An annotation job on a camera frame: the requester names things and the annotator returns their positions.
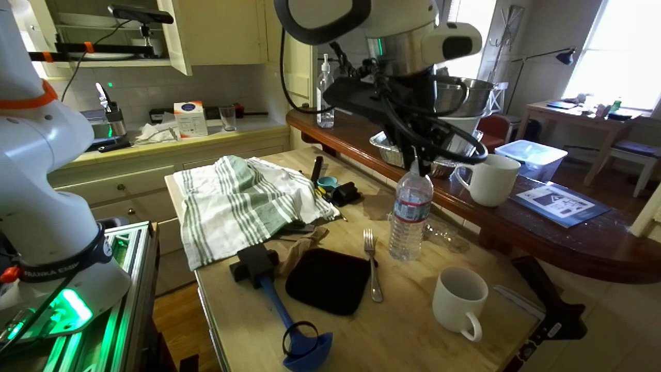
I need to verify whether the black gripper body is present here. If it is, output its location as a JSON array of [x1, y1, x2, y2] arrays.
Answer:
[[380, 68, 451, 162]]

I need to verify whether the clear water bottle white cap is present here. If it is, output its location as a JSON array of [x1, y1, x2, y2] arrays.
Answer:
[[389, 155, 439, 264]]

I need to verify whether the white mug beside foil tray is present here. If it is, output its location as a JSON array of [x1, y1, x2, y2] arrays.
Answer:
[[453, 152, 522, 209]]

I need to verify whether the clear hand sanitizer pump bottle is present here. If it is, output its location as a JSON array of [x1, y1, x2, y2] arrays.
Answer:
[[315, 52, 339, 129]]

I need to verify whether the white mug empty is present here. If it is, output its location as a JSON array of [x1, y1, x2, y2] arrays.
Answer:
[[429, 264, 492, 345]]

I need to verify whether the aluminium foil tray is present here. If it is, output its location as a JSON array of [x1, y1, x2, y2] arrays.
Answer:
[[368, 127, 457, 174]]

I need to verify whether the small black crumpled object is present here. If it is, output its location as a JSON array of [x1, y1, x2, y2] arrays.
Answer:
[[329, 179, 366, 209]]

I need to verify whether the red chair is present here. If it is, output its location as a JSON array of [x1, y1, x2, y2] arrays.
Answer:
[[476, 113, 515, 152]]

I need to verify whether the teal measuring cup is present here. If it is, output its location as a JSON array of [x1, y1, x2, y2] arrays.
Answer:
[[317, 174, 340, 193]]

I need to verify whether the long black stick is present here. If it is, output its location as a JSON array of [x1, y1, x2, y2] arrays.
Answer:
[[310, 152, 327, 186]]

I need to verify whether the clear plastic lidded container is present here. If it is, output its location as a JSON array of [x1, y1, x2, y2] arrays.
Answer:
[[493, 139, 570, 181]]

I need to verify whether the printed magazine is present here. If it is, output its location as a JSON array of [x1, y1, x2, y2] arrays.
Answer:
[[512, 179, 611, 229]]

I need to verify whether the black square cloth pad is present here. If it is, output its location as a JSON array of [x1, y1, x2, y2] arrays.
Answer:
[[283, 246, 375, 317]]

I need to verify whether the wooden desk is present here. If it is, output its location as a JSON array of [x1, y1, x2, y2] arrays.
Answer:
[[516, 99, 653, 190]]

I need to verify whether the black desk lamp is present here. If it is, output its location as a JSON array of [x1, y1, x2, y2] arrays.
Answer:
[[508, 46, 578, 119]]

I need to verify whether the white green striped towel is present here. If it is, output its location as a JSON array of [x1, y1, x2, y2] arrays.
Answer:
[[169, 152, 340, 273]]

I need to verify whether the dark wood bar counter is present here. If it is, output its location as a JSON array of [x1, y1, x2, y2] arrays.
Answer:
[[285, 110, 661, 285]]

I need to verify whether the black table clamp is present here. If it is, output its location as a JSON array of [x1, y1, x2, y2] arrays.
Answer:
[[511, 254, 588, 343]]

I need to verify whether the white chair purple seat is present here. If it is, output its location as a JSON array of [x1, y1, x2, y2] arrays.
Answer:
[[608, 136, 661, 201]]

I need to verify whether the white tissue box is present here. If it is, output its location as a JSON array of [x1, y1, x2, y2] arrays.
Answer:
[[172, 99, 211, 140]]

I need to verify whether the cream kitchen drawer unit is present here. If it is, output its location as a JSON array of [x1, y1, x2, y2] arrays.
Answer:
[[48, 122, 295, 298]]

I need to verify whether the clamp rod with orange clips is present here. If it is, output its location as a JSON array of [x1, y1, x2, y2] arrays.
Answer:
[[27, 38, 168, 63]]

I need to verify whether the metal robot stand green light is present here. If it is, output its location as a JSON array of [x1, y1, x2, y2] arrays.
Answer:
[[0, 218, 162, 372]]

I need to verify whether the black cable bundle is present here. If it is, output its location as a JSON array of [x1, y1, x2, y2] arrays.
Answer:
[[276, 26, 492, 168]]

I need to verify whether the cream wall cabinet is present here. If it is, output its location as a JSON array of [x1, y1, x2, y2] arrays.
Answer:
[[27, 0, 271, 79]]

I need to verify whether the black mounted camera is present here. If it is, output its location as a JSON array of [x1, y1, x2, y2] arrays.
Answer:
[[106, 4, 176, 26]]

